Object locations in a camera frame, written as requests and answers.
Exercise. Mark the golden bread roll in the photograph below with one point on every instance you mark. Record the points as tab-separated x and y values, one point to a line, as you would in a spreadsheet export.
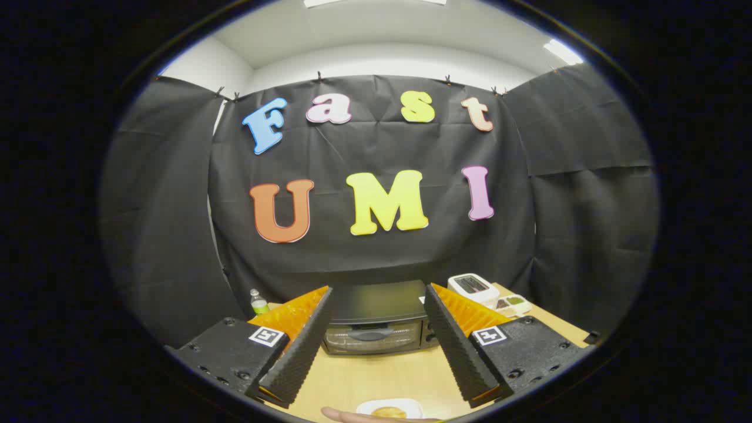
389	412

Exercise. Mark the white toaster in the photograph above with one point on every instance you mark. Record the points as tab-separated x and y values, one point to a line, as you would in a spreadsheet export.
473	286

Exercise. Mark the white plate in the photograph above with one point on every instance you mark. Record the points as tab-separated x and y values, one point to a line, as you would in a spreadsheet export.
367	406

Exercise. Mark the black toaster oven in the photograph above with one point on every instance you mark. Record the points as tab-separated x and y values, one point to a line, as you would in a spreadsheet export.
376	305

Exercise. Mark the ceiling light panel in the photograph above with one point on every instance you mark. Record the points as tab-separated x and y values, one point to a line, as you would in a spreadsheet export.
563	51

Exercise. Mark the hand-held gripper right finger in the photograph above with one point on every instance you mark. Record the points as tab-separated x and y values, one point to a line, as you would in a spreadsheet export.
455	346

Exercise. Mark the white divided snack dish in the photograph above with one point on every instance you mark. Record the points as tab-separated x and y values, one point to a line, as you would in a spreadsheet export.
512	304

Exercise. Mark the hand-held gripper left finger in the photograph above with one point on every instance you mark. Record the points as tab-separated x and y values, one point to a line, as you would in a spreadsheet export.
299	352

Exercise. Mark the green label bottle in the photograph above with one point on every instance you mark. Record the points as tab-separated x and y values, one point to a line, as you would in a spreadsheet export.
258	304

